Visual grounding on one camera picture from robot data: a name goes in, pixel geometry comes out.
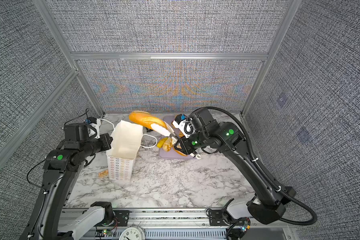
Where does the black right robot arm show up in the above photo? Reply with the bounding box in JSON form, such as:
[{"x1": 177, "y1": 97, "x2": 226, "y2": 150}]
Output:
[{"x1": 148, "y1": 107, "x2": 318, "y2": 226}]

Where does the lilac plastic tray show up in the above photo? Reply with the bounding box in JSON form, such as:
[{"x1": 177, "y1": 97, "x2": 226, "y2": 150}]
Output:
[{"x1": 158, "y1": 115, "x2": 200, "y2": 160}]

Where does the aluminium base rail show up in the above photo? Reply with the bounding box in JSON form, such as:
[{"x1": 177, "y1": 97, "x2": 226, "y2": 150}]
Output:
[{"x1": 38, "y1": 207, "x2": 298, "y2": 240}]

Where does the pale braided bread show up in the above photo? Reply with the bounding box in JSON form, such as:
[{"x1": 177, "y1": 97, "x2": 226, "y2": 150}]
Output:
[{"x1": 162, "y1": 137, "x2": 174, "y2": 152}]

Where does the yellow lemon shaped bread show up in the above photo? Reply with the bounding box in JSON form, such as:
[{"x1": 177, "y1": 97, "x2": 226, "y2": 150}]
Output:
[{"x1": 156, "y1": 137, "x2": 168, "y2": 149}]

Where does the white patterned paper bag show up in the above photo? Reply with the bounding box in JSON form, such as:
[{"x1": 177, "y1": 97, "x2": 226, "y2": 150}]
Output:
[{"x1": 106, "y1": 120, "x2": 158, "y2": 182}]

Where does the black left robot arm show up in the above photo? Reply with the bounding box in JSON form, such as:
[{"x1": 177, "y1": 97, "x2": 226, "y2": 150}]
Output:
[{"x1": 20, "y1": 134, "x2": 113, "y2": 240}]

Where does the white analog clock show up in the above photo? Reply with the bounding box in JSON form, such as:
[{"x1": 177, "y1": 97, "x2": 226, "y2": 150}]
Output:
[{"x1": 119, "y1": 227, "x2": 146, "y2": 240}]

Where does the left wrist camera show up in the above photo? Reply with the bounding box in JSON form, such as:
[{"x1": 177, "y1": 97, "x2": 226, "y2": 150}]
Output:
[{"x1": 63, "y1": 117, "x2": 101, "y2": 142}]

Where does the long golden baguette loaf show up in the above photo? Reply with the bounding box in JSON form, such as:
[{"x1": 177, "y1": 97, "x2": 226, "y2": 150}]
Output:
[{"x1": 129, "y1": 111, "x2": 167, "y2": 130}]

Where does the sesame oval bread roll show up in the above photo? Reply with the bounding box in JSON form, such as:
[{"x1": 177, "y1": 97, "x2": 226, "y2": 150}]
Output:
[{"x1": 175, "y1": 150, "x2": 188, "y2": 157}]

